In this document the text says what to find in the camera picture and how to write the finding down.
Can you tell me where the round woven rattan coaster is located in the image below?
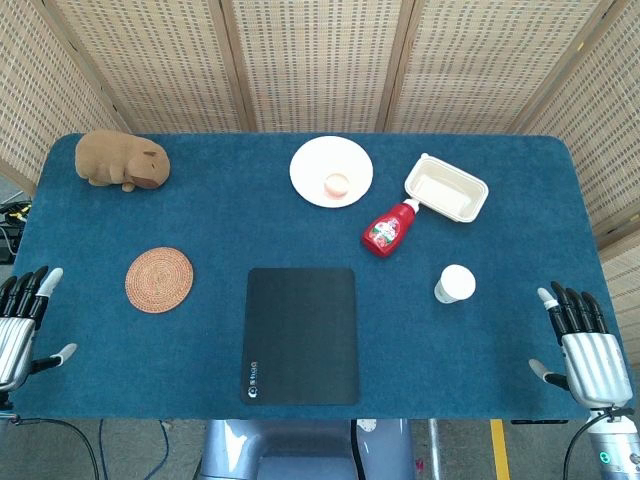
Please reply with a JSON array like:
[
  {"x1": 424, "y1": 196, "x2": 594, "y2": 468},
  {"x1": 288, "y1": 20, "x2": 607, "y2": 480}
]
[{"x1": 124, "y1": 246, "x2": 195, "y2": 315}]

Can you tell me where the blue floor cable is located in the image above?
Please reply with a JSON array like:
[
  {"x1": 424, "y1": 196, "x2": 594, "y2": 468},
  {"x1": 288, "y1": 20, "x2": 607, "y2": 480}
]
[{"x1": 97, "y1": 418, "x2": 172, "y2": 480}]

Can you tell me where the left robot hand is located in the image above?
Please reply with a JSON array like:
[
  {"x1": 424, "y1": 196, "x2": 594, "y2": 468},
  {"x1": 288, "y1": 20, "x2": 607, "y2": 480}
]
[{"x1": 0, "y1": 265, "x2": 79, "y2": 392}]

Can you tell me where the white round plate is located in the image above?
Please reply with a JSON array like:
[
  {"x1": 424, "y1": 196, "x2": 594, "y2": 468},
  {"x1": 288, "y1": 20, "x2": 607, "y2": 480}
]
[{"x1": 289, "y1": 135, "x2": 375, "y2": 209}]

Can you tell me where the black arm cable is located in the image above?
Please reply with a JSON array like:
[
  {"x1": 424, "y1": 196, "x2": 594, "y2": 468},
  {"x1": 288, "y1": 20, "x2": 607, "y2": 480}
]
[
  {"x1": 563, "y1": 407, "x2": 632, "y2": 480},
  {"x1": 8, "y1": 415, "x2": 102, "y2": 480}
]

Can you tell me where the black mouse pad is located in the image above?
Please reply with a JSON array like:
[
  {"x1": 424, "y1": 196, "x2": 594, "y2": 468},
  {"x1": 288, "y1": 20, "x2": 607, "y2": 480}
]
[{"x1": 240, "y1": 267, "x2": 362, "y2": 407}]

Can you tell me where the white paper cup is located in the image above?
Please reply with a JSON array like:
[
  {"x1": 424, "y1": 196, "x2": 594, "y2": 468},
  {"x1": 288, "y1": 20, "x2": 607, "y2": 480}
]
[{"x1": 433, "y1": 263, "x2": 477, "y2": 305}]

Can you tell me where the red ketchup bottle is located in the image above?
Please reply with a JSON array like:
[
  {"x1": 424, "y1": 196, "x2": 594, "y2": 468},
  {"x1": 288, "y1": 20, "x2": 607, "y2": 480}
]
[{"x1": 362, "y1": 198, "x2": 421, "y2": 259}]

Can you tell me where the grey-blue robot torso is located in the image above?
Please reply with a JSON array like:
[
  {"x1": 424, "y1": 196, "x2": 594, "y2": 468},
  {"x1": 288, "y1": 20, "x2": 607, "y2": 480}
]
[{"x1": 196, "y1": 418, "x2": 417, "y2": 480}]

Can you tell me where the black equipment with yellow cables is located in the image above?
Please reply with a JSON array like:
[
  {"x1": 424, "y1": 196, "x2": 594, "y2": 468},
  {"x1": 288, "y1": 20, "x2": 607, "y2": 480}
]
[{"x1": 0, "y1": 198, "x2": 34, "y2": 266}]

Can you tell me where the blue table cloth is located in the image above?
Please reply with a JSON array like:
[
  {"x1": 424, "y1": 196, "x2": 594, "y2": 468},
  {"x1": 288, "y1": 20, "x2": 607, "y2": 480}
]
[{"x1": 8, "y1": 132, "x2": 637, "y2": 422}]

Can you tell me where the cream rectangular food container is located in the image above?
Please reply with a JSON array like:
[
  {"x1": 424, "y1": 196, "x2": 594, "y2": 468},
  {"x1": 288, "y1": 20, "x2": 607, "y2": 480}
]
[{"x1": 403, "y1": 153, "x2": 490, "y2": 225}]

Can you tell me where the brown capybara plush toy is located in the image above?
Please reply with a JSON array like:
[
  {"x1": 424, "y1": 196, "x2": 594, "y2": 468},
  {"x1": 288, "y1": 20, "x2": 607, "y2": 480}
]
[{"x1": 74, "y1": 129, "x2": 172, "y2": 193}]

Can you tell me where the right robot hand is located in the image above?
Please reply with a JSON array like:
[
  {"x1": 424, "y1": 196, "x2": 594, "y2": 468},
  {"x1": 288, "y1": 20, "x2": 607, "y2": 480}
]
[{"x1": 528, "y1": 281, "x2": 634, "y2": 412}]

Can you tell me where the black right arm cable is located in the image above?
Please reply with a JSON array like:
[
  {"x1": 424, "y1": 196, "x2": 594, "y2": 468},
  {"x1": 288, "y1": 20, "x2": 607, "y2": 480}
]
[{"x1": 563, "y1": 407, "x2": 632, "y2": 480}]

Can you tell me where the woven bamboo folding screen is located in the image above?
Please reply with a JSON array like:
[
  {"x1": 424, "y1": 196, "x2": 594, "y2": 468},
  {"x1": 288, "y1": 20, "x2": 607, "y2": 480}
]
[{"x1": 0, "y1": 0, "x2": 640, "y2": 361}]

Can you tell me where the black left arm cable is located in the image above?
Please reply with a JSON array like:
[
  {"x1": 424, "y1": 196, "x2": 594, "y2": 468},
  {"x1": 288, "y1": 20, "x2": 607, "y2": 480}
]
[{"x1": 8, "y1": 415, "x2": 102, "y2": 480}]

